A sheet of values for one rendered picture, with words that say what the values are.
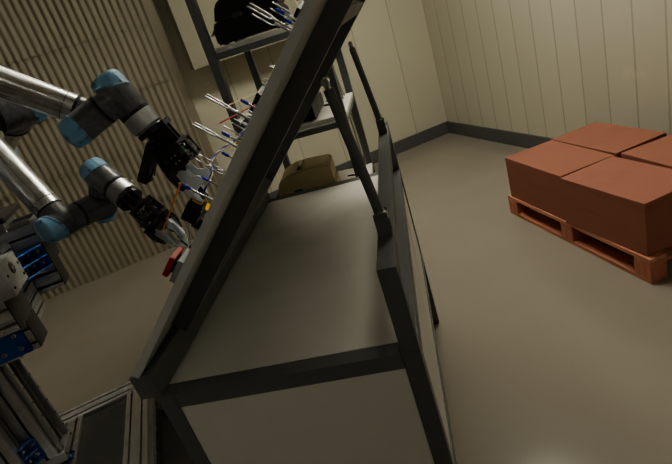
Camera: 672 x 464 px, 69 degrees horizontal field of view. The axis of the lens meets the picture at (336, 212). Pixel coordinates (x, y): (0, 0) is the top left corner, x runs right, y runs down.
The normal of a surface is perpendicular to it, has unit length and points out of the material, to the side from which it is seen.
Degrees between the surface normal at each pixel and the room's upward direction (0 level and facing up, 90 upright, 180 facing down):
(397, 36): 90
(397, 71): 90
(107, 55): 90
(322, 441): 90
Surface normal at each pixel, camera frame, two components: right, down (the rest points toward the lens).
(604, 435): -0.29, -0.89
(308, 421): -0.08, 0.40
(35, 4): 0.35, 0.26
